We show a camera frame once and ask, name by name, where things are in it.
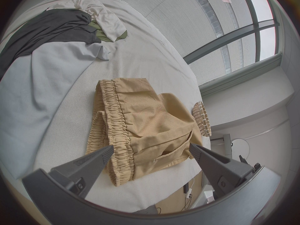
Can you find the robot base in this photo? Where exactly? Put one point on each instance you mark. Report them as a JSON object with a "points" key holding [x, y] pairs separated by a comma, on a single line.
{"points": [[206, 196]]}

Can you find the tan shorts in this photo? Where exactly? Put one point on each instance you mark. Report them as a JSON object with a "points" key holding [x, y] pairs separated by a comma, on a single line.
{"points": [[150, 125]]}

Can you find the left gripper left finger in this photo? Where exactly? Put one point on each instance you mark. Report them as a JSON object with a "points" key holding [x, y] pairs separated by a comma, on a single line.
{"points": [[89, 167]]}

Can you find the window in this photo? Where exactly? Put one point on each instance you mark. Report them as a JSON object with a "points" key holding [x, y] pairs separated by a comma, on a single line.
{"points": [[164, 20]]}

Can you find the white garment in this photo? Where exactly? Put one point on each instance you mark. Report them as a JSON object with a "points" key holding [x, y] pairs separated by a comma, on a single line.
{"points": [[110, 20]]}

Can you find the black garment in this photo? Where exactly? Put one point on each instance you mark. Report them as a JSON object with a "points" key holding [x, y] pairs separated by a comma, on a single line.
{"points": [[46, 29]]}

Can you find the white power strip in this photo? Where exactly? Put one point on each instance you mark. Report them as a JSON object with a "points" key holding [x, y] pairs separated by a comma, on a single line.
{"points": [[188, 193]]}

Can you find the pale grey garment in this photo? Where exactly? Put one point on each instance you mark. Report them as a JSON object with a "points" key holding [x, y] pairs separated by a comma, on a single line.
{"points": [[35, 90]]}

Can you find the round woven basket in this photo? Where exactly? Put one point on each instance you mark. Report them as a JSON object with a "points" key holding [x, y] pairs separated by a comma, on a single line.
{"points": [[201, 118]]}

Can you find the bed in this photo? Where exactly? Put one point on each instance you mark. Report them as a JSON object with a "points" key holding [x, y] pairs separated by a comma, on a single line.
{"points": [[145, 55]]}

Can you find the green garment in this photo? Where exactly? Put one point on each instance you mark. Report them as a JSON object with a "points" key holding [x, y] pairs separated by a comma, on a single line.
{"points": [[100, 34]]}

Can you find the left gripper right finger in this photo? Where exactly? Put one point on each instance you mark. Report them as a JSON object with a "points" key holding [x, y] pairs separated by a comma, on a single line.
{"points": [[218, 170]]}

